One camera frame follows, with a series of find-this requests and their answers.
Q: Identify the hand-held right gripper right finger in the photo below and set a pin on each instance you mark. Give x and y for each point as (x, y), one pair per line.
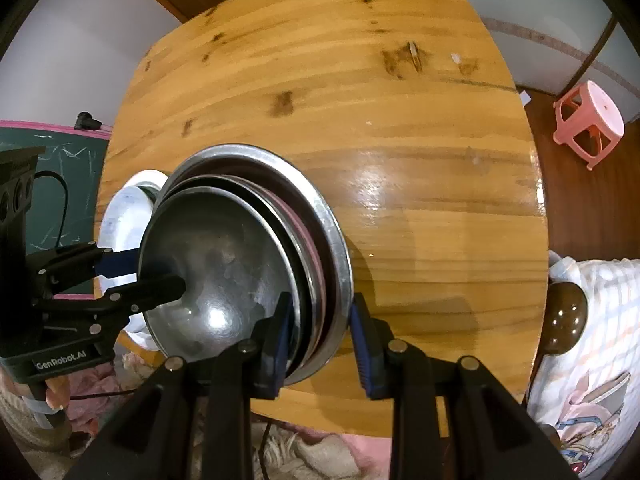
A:
(362, 355)

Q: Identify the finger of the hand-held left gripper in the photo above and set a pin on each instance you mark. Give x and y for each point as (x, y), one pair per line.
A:
(155, 287)
(117, 262)

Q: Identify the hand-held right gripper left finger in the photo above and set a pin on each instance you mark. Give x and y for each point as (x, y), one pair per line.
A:
(281, 345)

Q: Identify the blue floral white plate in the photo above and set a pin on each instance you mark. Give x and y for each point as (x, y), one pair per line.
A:
(120, 225)

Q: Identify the small steel bowl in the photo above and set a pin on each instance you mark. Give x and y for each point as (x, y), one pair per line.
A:
(215, 260)

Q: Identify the pink steel-lined bowl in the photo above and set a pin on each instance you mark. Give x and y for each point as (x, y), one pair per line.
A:
(316, 270)

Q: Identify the large white plate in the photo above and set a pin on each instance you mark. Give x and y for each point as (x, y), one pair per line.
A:
(145, 179)

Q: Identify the large steel bowl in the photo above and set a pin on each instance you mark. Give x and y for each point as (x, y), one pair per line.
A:
(336, 240)

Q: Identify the beige knitted cloth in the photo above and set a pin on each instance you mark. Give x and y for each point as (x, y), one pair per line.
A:
(320, 460)

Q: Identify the pink cloth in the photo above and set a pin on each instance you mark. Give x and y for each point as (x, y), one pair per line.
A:
(90, 385)

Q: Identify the dark wooden chair knob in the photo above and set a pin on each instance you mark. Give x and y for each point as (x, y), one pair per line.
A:
(565, 315)

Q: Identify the white checked printed blanket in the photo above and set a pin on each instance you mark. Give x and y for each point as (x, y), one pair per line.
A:
(605, 320)

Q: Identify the pink plastic stool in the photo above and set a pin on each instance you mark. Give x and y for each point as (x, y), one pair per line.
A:
(600, 105)

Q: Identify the pale sliding door wardrobe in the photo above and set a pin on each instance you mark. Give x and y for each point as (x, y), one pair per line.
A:
(540, 20)

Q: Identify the green chalkboard with pink frame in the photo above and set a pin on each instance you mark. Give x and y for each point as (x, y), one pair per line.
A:
(75, 170)

